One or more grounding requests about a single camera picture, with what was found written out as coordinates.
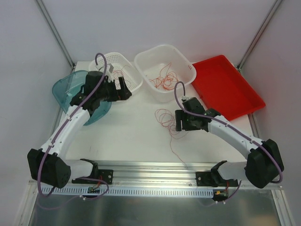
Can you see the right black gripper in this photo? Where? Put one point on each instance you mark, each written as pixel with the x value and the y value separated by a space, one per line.
pixel 184 120

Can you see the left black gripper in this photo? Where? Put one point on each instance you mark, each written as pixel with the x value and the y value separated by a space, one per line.
pixel 118 91

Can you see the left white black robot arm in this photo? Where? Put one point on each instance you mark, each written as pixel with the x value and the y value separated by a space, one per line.
pixel 58 144

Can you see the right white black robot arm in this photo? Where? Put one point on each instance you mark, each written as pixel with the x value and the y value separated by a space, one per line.
pixel 263 163

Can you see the white perforated plastic basket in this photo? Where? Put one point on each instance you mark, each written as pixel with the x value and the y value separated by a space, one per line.
pixel 123 68

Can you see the white plastic tub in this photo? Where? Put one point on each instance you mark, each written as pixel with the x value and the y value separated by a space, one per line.
pixel 161 67

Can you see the red plastic tray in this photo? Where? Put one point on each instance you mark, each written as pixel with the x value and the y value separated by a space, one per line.
pixel 221 87

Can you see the teal transparent plastic tub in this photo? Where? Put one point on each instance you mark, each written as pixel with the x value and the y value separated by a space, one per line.
pixel 65 89

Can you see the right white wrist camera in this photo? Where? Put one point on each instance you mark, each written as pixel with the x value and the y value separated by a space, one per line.
pixel 185 98

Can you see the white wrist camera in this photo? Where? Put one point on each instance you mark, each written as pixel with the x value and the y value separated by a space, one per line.
pixel 185 98
pixel 109 71

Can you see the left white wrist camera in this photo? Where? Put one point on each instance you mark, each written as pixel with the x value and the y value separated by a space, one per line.
pixel 109 71

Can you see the aluminium mounting rail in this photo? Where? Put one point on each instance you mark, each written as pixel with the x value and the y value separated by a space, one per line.
pixel 152 173

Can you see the white slotted cable duct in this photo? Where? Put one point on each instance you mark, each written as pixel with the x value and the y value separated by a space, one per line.
pixel 136 191

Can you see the left aluminium frame post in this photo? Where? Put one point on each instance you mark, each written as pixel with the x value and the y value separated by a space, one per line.
pixel 50 23

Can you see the aluminium frame post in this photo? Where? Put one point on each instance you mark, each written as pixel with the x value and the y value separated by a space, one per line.
pixel 50 23
pixel 262 28

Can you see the right aluminium frame post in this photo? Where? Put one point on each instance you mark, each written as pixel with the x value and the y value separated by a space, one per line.
pixel 262 28

